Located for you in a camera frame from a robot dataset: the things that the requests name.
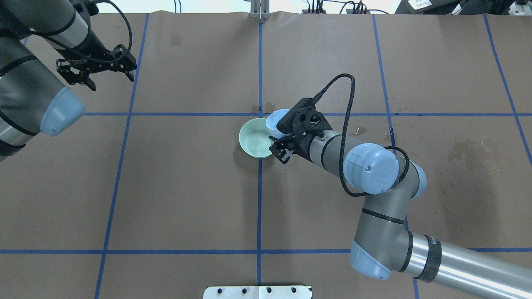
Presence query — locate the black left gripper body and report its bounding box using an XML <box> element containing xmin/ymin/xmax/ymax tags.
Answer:
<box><xmin>73</xmin><ymin>32</ymin><xmax>109</xmax><ymax>63</ymax></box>

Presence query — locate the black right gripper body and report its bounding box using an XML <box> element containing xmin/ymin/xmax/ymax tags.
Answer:
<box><xmin>287</xmin><ymin>129</ymin><xmax>327</xmax><ymax>160</ymax></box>

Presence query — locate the light blue cup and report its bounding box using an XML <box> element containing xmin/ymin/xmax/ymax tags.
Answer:
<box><xmin>266</xmin><ymin>109</ymin><xmax>290</xmax><ymax>137</ymax></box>

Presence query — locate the pale green bowl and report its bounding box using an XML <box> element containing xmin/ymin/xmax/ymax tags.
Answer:
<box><xmin>238</xmin><ymin>118</ymin><xmax>272</xmax><ymax>159</ymax></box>

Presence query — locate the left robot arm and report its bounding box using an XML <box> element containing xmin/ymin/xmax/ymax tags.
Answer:
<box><xmin>1</xmin><ymin>0</ymin><xmax>123</xmax><ymax>160</ymax></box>

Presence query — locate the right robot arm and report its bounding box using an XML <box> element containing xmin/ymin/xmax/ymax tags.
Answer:
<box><xmin>270</xmin><ymin>130</ymin><xmax>531</xmax><ymax>299</ymax></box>

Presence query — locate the black labelled box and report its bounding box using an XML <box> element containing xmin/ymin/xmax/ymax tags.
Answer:
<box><xmin>394</xmin><ymin>0</ymin><xmax>469</xmax><ymax>15</ymax></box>

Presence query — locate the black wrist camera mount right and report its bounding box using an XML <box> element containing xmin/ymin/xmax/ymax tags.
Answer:
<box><xmin>275</xmin><ymin>97</ymin><xmax>332</xmax><ymax>138</ymax></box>

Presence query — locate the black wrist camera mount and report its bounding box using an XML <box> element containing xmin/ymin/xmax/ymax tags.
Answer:
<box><xmin>56</xmin><ymin>44</ymin><xmax>137</xmax><ymax>91</ymax></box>
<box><xmin>275</xmin><ymin>97</ymin><xmax>332</xmax><ymax>138</ymax></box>

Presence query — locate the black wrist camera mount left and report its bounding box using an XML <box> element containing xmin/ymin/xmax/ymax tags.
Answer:
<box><xmin>56</xmin><ymin>44</ymin><xmax>137</xmax><ymax>91</ymax></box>

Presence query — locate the aluminium frame post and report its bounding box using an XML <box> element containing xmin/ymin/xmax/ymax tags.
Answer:
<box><xmin>248</xmin><ymin>0</ymin><xmax>271</xmax><ymax>21</ymax></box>

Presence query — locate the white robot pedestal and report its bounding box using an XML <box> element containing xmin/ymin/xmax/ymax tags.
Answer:
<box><xmin>203</xmin><ymin>285</ymin><xmax>313</xmax><ymax>299</ymax></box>

